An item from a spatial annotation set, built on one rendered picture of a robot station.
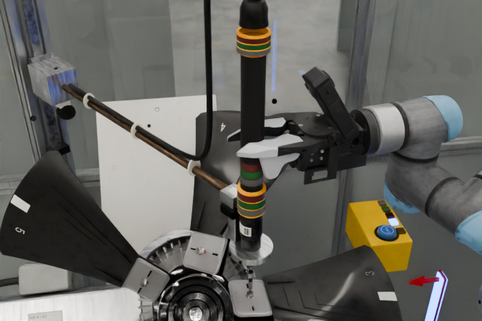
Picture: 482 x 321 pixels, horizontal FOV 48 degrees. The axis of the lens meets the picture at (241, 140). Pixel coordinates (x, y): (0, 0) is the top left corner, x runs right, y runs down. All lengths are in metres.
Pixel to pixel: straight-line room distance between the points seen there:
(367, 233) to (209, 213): 0.46
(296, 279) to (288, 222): 0.82
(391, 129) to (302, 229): 1.06
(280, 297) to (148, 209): 0.36
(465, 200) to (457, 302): 1.54
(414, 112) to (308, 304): 0.36
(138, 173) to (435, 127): 0.62
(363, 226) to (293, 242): 0.59
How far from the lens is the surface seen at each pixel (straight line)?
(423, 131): 0.86
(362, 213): 1.35
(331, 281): 1.01
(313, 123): 0.79
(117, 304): 1.06
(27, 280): 1.12
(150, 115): 1.19
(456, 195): 0.86
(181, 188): 1.17
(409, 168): 0.90
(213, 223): 0.94
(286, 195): 1.74
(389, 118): 0.83
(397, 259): 1.32
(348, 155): 0.83
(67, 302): 1.08
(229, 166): 0.96
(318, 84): 0.75
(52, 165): 0.92
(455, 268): 2.23
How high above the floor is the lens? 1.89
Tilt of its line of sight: 31 degrees down
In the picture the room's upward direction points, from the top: straight up
